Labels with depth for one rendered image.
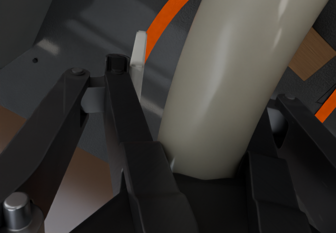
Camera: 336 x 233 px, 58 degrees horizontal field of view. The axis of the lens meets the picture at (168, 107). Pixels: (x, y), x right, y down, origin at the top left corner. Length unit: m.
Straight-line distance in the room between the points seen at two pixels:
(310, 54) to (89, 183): 1.03
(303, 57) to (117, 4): 0.59
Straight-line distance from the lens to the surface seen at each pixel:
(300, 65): 0.99
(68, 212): 1.62
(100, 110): 0.15
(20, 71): 1.22
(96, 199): 1.51
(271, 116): 0.16
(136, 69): 0.16
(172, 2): 1.00
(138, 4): 1.01
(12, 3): 0.81
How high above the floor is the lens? 1.00
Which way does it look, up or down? 61 degrees down
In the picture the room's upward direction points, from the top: 174 degrees counter-clockwise
